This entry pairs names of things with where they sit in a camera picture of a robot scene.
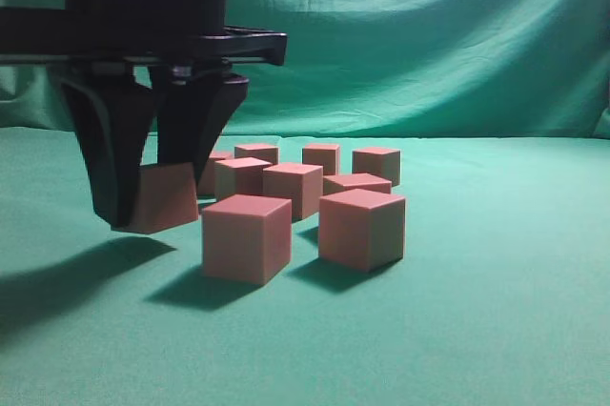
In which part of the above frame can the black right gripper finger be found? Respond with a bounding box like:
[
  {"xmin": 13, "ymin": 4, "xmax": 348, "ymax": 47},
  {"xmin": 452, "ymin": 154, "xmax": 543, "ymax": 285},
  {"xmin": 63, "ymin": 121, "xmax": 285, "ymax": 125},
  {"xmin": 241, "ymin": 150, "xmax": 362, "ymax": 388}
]
[{"xmin": 149, "ymin": 62, "xmax": 249, "ymax": 181}]

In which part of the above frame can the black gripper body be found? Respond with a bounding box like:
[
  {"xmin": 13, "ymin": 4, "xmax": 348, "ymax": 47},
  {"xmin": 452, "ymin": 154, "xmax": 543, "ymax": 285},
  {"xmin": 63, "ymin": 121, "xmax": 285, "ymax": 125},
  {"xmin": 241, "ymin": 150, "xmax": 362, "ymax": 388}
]
[{"xmin": 1, "ymin": 0, "xmax": 287, "ymax": 66}]

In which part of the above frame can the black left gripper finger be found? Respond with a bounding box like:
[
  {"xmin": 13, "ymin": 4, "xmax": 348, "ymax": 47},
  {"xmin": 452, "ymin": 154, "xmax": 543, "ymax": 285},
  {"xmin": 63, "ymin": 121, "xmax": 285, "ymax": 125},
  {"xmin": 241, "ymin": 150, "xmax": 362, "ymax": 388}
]
[{"xmin": 59, "ymin": 65, "xmax": 158, "ymax": 228}]

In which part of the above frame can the red cube column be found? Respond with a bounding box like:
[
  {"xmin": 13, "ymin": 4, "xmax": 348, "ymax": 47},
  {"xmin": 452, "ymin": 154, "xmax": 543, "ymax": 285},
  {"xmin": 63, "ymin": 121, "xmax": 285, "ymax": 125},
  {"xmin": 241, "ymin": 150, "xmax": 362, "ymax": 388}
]
[
  {"xmin": 214, "ymin": 157, "xmax": 272, "ymax": 201},
  {"xmin": 201, "ymin": 194, "xmax": 292, "ymax": 286},
  {"xmin": 121, "ymin": 163, "xmax": 199, "ymax": 234},
  {"xmin": 263, "ymin": 163, "xmax": 323, "ymax": 221},
  {"xmin": 323, "ymin": 173, "xmax": 392, "ymax": 195},
  {"xmin": 234, "ymin": 143, "xmax": 279, "ymax": 165},
  {"xmin": 318, "ymin": 189, "xmax": 407, "ymax": 273},
  {"xmin": 352, "ymin": 147, "xmax": 401, "ymax": 187}
]

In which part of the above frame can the green cloth backdrop and cover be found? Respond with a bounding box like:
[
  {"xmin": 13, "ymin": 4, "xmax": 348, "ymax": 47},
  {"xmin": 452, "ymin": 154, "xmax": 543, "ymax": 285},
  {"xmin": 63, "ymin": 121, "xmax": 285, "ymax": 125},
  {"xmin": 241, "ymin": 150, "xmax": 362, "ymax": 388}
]
[{"xmin": 1, "ymin": 0, "xmax": 609, "ymax": 405}]

